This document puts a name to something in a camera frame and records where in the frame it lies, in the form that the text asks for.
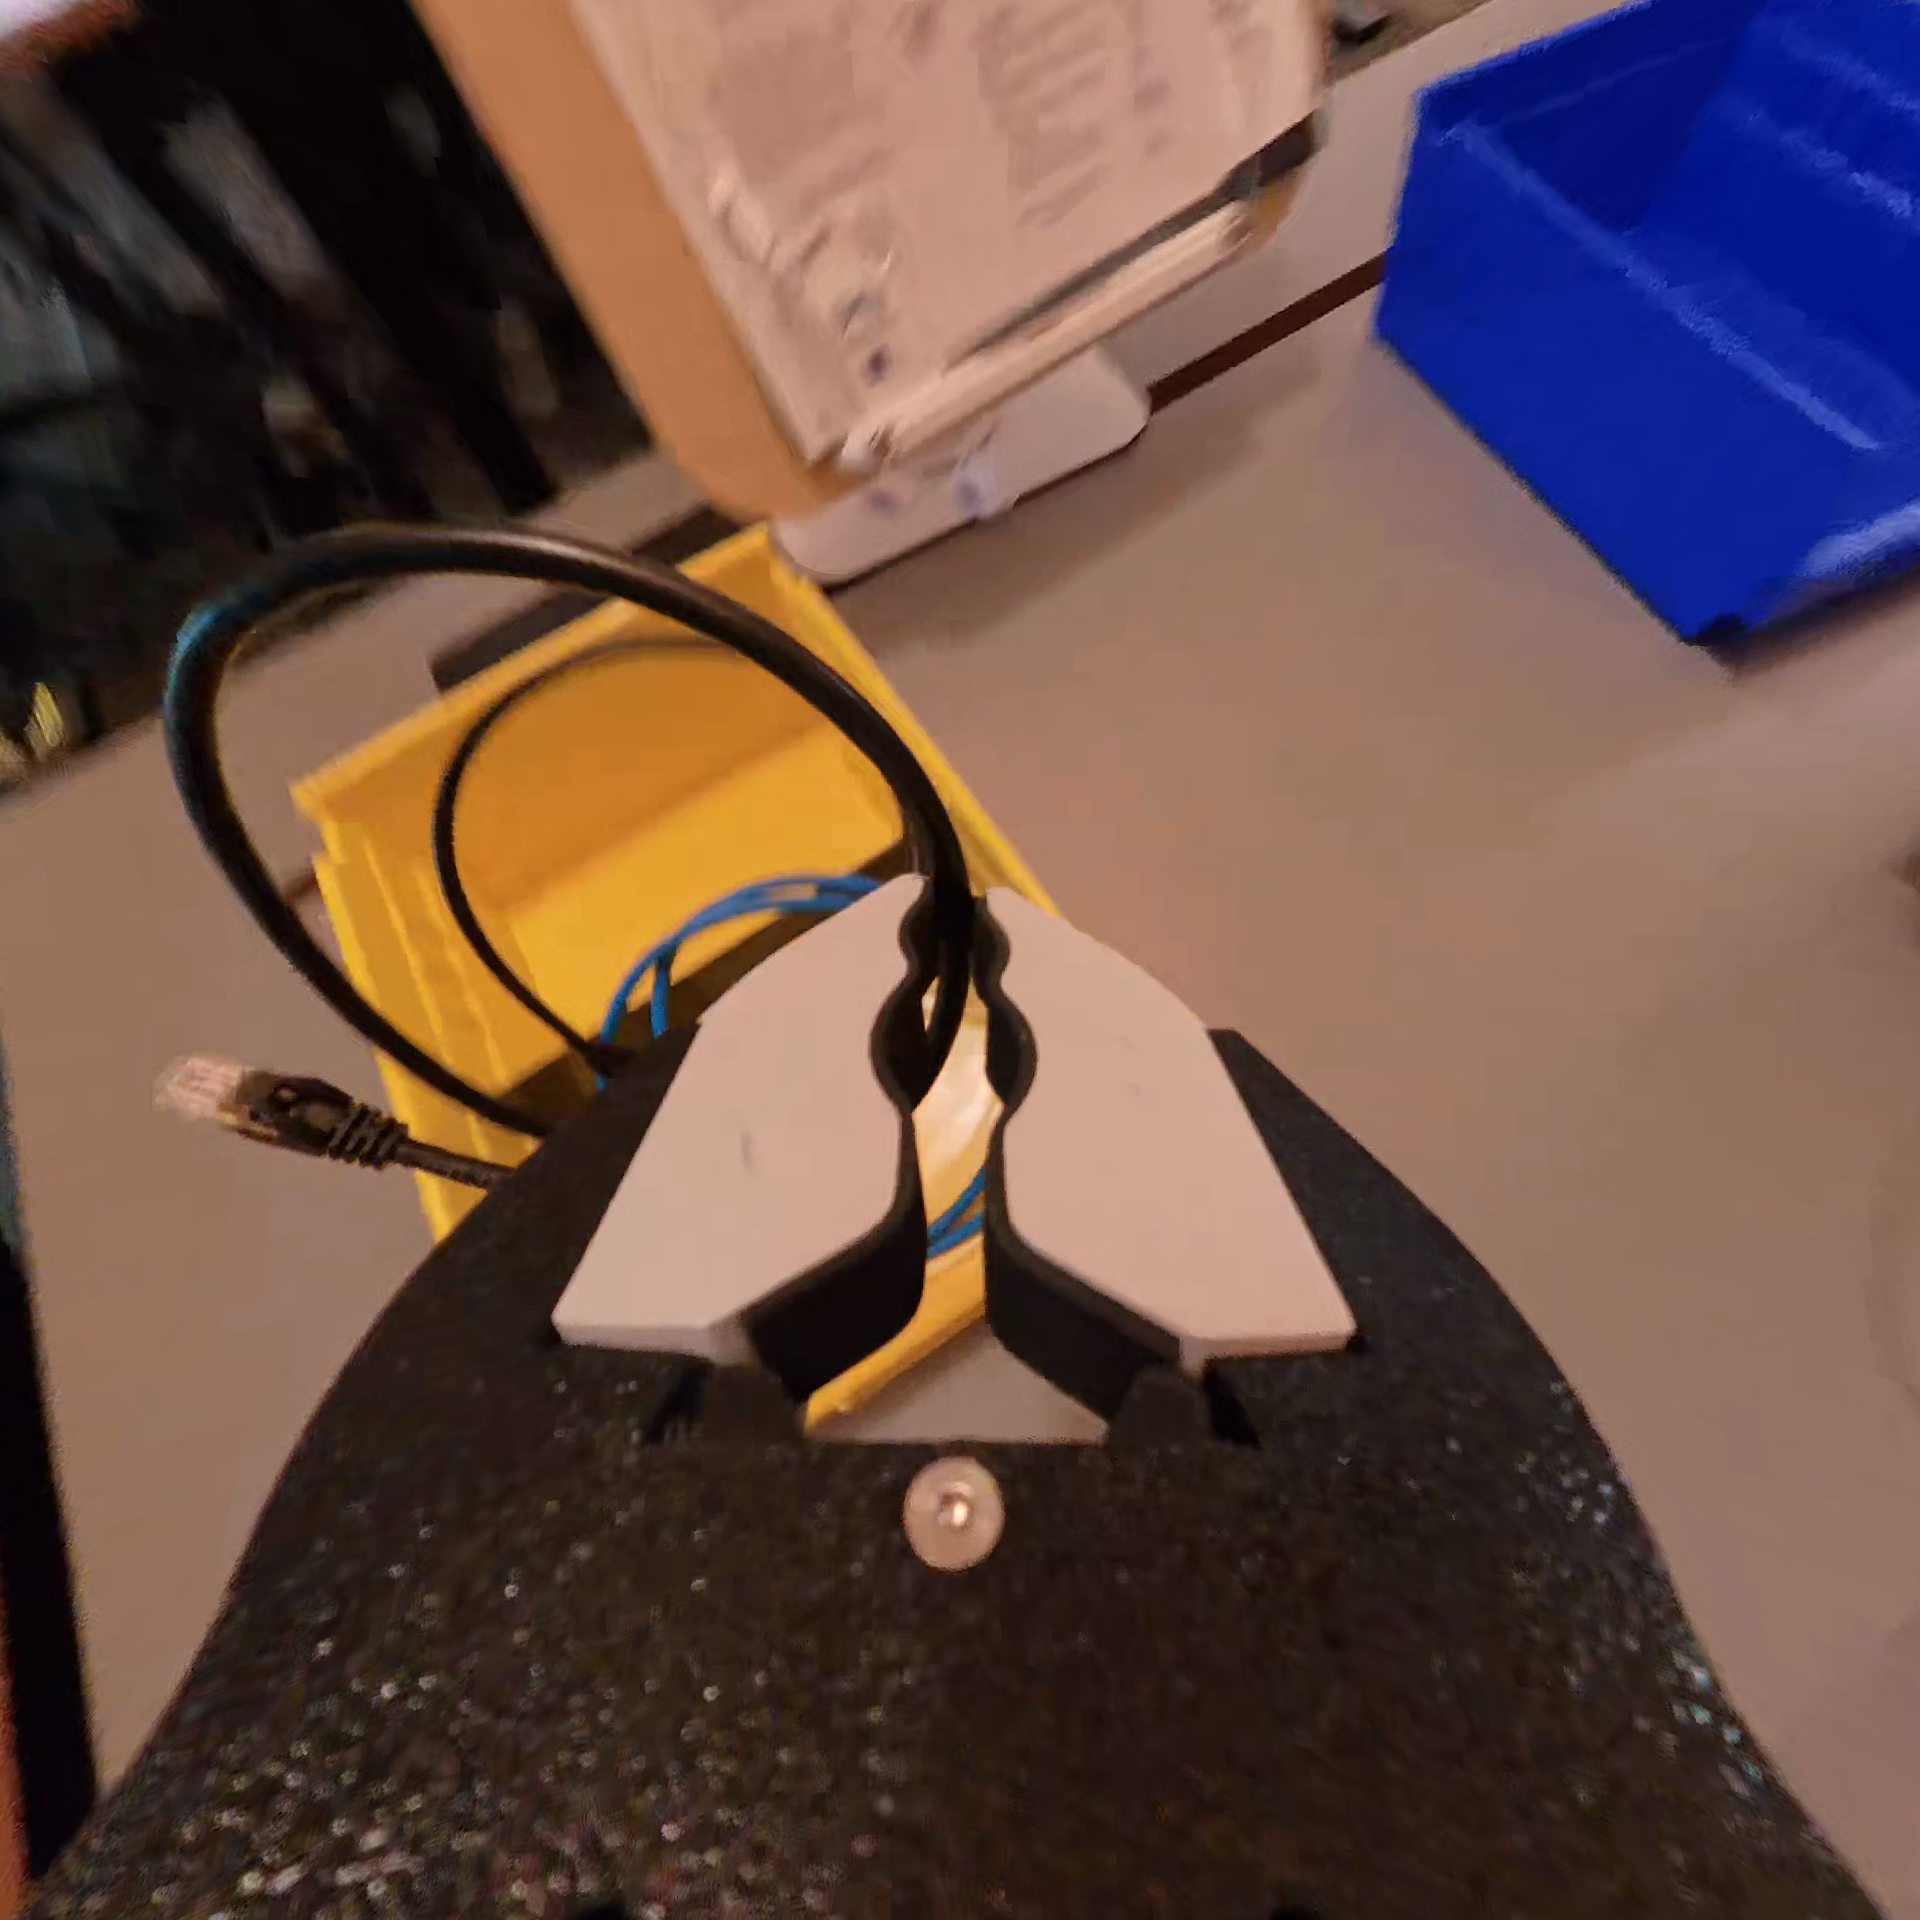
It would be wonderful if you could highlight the paper sign stand white base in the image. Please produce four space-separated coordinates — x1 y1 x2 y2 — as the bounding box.
567 0 1336 590

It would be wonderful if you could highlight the thin black cable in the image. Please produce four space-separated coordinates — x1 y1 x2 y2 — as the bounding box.
432 642 783 1075

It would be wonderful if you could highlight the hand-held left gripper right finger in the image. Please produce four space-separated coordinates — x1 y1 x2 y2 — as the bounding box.
972 886 1363 1414

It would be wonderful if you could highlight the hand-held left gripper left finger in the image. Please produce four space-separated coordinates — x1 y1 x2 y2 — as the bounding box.
548 874 936 1401

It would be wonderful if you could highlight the blue plastic bin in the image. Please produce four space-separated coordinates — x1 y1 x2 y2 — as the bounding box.
1372 0 1920 646

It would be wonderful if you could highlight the blue cable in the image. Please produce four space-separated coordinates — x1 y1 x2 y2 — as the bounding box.
596 874 995 1263

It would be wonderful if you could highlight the yellow plastic bin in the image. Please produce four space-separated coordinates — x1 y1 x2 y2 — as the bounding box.
292 521 1069 1430

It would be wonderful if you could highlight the wooden post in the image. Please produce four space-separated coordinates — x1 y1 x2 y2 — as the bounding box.
408 0 859 521

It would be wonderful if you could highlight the black ethernet cable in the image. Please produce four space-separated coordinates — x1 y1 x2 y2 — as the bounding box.
154 519 981 1198

